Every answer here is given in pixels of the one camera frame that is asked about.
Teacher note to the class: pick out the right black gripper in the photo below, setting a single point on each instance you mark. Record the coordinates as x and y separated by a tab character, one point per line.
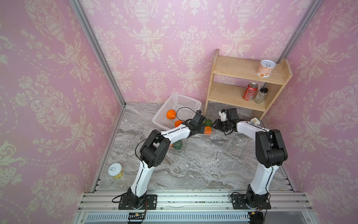
217	125

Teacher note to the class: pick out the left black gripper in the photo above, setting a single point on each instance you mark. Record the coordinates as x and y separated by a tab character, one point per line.
202	130

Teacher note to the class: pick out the container green fruit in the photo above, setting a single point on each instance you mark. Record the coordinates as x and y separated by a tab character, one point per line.
208	122
178	145

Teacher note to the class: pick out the container orange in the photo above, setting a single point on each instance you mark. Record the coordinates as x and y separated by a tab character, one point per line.
208	130

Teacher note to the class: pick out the clear clamshell container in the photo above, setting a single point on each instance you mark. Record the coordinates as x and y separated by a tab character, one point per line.
236	142
173	151
214	130

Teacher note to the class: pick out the peeled orange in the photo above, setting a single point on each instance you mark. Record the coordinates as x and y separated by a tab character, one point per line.
178	123
171	114

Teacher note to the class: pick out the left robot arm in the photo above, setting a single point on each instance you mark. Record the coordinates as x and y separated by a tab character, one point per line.
154	150

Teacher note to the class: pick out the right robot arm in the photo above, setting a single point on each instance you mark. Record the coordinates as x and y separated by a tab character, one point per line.
270	152

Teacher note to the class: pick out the green white juice carton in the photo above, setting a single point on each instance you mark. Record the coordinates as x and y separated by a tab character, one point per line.
255	121

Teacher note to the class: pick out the wooden shelf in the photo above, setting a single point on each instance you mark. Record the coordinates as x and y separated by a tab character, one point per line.
245	69

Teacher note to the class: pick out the white plastic basket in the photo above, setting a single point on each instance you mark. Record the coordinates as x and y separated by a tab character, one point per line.
184	106

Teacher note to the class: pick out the red soda can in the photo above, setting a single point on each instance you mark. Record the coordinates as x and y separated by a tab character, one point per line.
250	91

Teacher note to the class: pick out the glass spice jar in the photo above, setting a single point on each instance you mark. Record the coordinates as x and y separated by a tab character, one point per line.
261	95

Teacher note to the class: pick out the white orange cup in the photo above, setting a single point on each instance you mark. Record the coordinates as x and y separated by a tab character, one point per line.
265	68

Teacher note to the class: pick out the yellow white can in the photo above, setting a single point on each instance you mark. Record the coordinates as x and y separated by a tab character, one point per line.
116	171

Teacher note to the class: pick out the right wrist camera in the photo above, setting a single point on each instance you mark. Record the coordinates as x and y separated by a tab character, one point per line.
223	115

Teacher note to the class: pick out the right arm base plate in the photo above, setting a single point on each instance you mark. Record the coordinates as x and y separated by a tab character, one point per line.
255	202

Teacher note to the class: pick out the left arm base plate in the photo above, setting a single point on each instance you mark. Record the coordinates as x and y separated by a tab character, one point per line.
148	202

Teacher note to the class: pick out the aluminium frame rail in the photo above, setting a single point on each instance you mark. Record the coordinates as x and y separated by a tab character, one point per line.
194	206

